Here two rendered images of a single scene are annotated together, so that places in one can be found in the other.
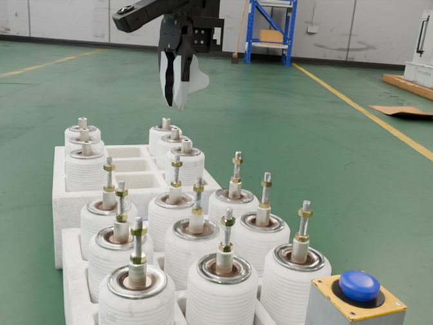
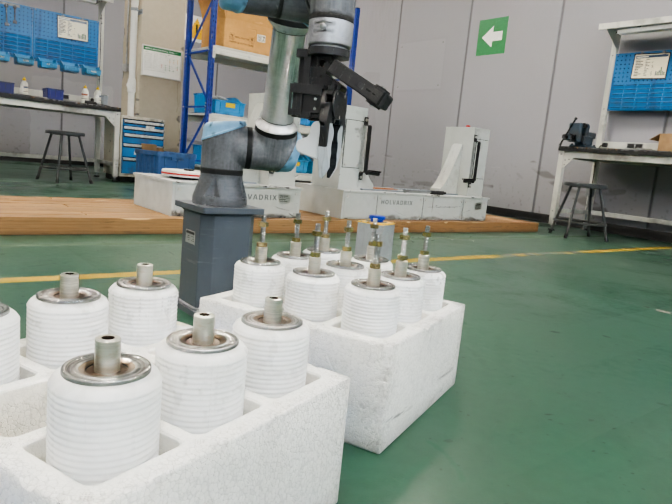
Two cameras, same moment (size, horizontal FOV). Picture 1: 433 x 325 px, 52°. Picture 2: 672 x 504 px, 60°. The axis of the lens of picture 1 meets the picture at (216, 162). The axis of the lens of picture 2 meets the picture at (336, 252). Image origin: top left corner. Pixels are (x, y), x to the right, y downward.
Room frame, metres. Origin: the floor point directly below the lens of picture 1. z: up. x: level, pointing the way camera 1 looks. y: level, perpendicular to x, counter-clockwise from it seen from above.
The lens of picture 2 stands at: (1.36, 0.88, 0.46)
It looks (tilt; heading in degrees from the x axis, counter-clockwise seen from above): 9 degrees down; 231
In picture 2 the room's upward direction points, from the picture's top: 6 degrees clockwise
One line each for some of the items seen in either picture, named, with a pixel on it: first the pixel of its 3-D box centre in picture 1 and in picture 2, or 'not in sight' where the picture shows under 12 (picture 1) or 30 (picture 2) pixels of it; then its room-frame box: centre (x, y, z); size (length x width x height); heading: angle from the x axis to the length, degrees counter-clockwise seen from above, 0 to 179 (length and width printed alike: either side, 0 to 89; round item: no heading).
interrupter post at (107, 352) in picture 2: (82, 124); (107, 355); (1.20, 0.38, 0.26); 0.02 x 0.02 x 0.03
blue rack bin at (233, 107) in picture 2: not in sight; (219, 105); (-1.54, -4.89, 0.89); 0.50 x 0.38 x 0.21; 92
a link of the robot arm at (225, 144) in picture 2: not in sight; (226, 144); (0.60, -0.58, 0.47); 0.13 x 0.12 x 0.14; 155
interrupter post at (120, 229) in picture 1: (121, 230); (401, 269); (0.60, 0.13, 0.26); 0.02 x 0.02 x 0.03
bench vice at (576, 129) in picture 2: not in sight; (579, 133); (-3.48, -1.89, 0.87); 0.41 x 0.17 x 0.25; 0
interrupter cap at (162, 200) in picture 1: (174, 200); (313, 272); (0.75, 0.07, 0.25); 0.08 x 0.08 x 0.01
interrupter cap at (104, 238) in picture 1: (121, 238); (400, 276); (0.60, 0.13, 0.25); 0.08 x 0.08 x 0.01
